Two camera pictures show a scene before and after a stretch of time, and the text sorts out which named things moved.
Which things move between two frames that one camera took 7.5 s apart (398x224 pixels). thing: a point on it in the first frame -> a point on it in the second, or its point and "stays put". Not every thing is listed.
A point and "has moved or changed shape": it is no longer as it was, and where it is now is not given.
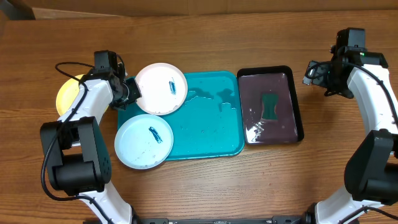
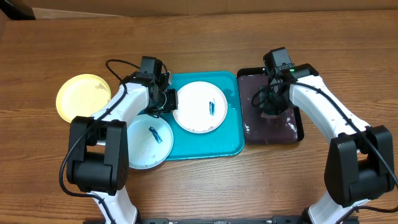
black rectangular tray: x=270 y=107 stays put
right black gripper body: x=331 y=80 -> x=269 y=100
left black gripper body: x=130 y=93 -> x=166 y=101
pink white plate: x=163 y=88 has moved or changed shape
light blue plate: x=143 y=141 stays put
